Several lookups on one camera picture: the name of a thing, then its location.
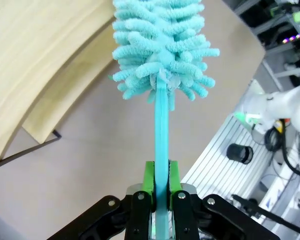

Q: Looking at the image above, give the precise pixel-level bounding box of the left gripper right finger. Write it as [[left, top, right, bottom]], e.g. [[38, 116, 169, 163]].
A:
[[168, 160, 281, 240]]

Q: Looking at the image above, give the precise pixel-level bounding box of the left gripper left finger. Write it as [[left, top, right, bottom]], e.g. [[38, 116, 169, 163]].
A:
[[47, 161, 157, 240]]

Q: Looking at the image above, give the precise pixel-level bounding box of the black mesh pen holder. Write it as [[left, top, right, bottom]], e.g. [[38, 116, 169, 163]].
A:
[[225, 143, 255, 166]]

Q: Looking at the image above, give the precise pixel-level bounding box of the teal chenille duster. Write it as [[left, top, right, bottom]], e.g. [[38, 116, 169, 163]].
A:
[[107, 0, 221, 240]]

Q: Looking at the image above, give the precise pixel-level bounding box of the white ribbed platform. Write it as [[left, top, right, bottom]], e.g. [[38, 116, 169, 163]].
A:
[[180, 113, 275, 201]]

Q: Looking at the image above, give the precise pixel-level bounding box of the black metal bar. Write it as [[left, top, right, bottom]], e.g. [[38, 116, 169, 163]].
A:
[[230, 194, 300, 237]]

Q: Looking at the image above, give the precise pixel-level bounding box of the computer with coloured lights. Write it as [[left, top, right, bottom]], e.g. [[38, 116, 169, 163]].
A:
[[279, 31, 300, 64]]

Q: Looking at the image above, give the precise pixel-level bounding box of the black cable loop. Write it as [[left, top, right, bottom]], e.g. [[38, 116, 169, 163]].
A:
[[264, 119, 300, 178]]

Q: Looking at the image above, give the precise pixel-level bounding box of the two-tier wooden shelf black frame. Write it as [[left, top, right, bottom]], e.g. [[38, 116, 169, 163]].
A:
[[0, 0, 131, 174]]

